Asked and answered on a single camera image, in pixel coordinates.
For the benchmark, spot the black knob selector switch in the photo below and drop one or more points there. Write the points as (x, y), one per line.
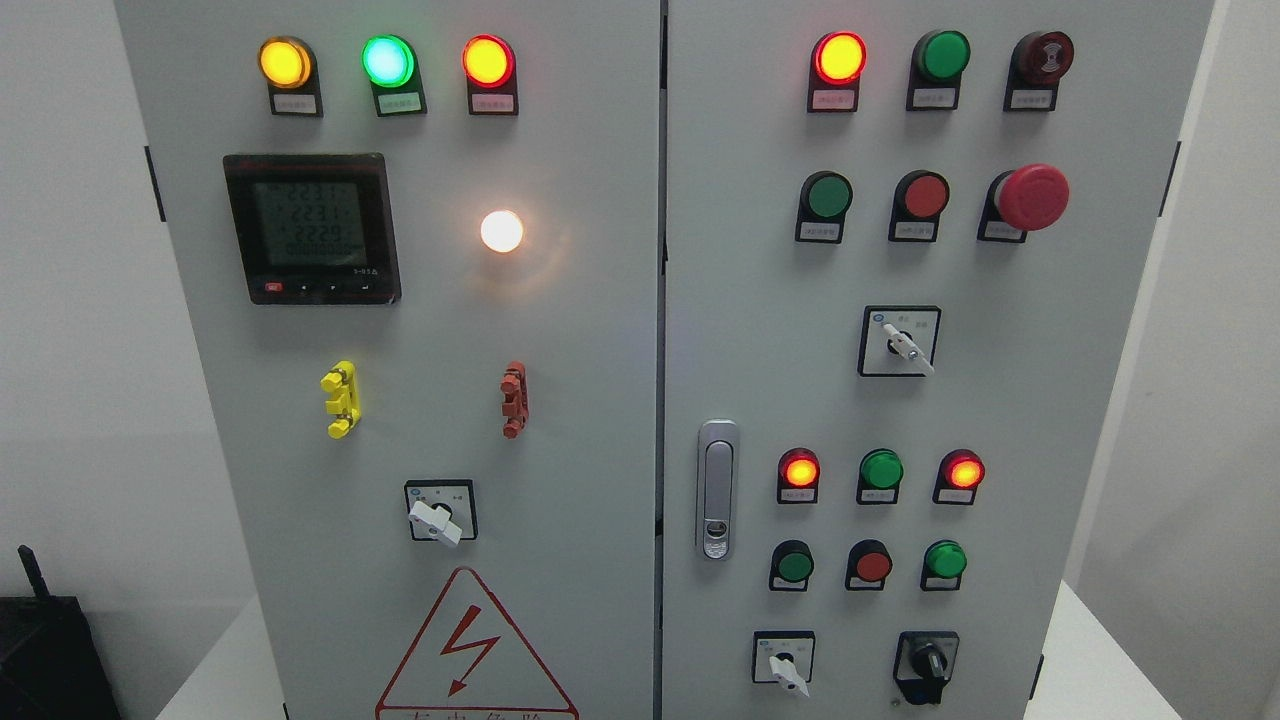
(924, 664)

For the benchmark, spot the white lit indicator light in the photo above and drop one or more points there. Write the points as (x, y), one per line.
(502, 231)

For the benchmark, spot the red lit indicator lower left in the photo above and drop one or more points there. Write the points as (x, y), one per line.
(798, 475)

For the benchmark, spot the green push button upper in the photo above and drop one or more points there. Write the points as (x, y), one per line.
(824, 200)

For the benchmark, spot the green push button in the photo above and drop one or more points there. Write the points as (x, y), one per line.
(943, 566)
(824, 200)
(792, 565)

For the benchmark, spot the green push button lower left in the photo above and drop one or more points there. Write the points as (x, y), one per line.
(792, 565)

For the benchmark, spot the left grey cabinet door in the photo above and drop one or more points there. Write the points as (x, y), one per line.
(565, 511)

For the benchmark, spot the grey cabinet door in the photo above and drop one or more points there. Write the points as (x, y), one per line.
(766, 331)
(565, 511)

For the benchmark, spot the green indicator light lower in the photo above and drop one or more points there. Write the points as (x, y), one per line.
(880, 476)

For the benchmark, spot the right grey cabinet door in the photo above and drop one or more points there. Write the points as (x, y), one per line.
(766, 331)

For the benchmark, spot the red push button lower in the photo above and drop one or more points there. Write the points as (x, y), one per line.
(868, 566)

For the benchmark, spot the red push button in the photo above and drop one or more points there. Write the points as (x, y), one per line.
(868, 566)
(918, 202)

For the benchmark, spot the red push button upper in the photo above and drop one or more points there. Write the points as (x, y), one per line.
(918, 202)

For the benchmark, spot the red lit indicator light left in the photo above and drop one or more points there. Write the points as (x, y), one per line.
(490, 70)

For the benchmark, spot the red lit indicator light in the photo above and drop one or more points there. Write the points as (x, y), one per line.
(838, 59)
(490, 70)

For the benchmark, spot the red lit indicator lower right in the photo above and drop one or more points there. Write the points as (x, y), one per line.
(958, 478)

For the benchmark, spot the red high voltage warning sign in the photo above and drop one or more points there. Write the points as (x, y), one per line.
(469, 660)

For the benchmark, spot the black digital power meter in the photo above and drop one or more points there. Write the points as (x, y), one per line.
(314, 229)

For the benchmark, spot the red lit indicator light top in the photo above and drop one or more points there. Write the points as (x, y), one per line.
(838, 59)

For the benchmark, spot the green push button lower right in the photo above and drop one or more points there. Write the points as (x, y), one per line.
(943, 566)

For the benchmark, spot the green lit indicator light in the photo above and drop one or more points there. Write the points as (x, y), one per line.
(391, 65)

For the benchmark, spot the red emergency stop button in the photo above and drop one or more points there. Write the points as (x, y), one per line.
(1023, 200)

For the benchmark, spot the green indicator light top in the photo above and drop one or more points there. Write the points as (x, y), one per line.
(936, 70)

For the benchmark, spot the yellow indicator light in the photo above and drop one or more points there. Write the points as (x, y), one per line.
(289, 67)

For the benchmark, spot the dark red buzzer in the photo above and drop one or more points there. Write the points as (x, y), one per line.
(1037, 65)

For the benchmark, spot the black box with antenna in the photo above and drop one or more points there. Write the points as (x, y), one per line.
(50, 668)

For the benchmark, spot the silver door lock handle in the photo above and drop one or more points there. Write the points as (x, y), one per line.
(718, 452)

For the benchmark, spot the white selector switch left door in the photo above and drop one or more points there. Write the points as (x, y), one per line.
(441, 510)

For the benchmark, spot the white selector switch middle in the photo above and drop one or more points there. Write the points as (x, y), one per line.
(898, 340)

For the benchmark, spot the white selector switch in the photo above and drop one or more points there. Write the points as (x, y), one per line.
(784, 658)
(898, 340)

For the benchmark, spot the white selector switch bottom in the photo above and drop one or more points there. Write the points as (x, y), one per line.
(784, 658)

